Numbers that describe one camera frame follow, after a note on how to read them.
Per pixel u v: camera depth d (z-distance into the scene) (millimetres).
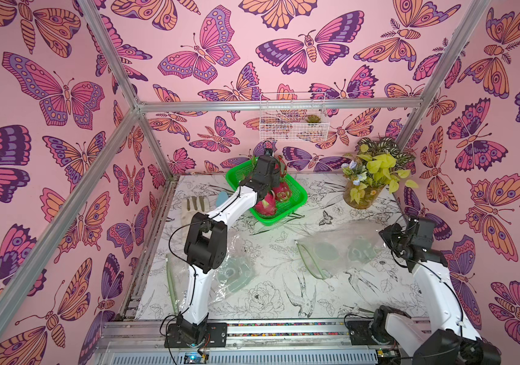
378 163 890
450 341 390
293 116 961
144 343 729
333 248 942
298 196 1030
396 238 697
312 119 926
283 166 992
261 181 744
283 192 1026
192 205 1061
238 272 854
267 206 970
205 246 538
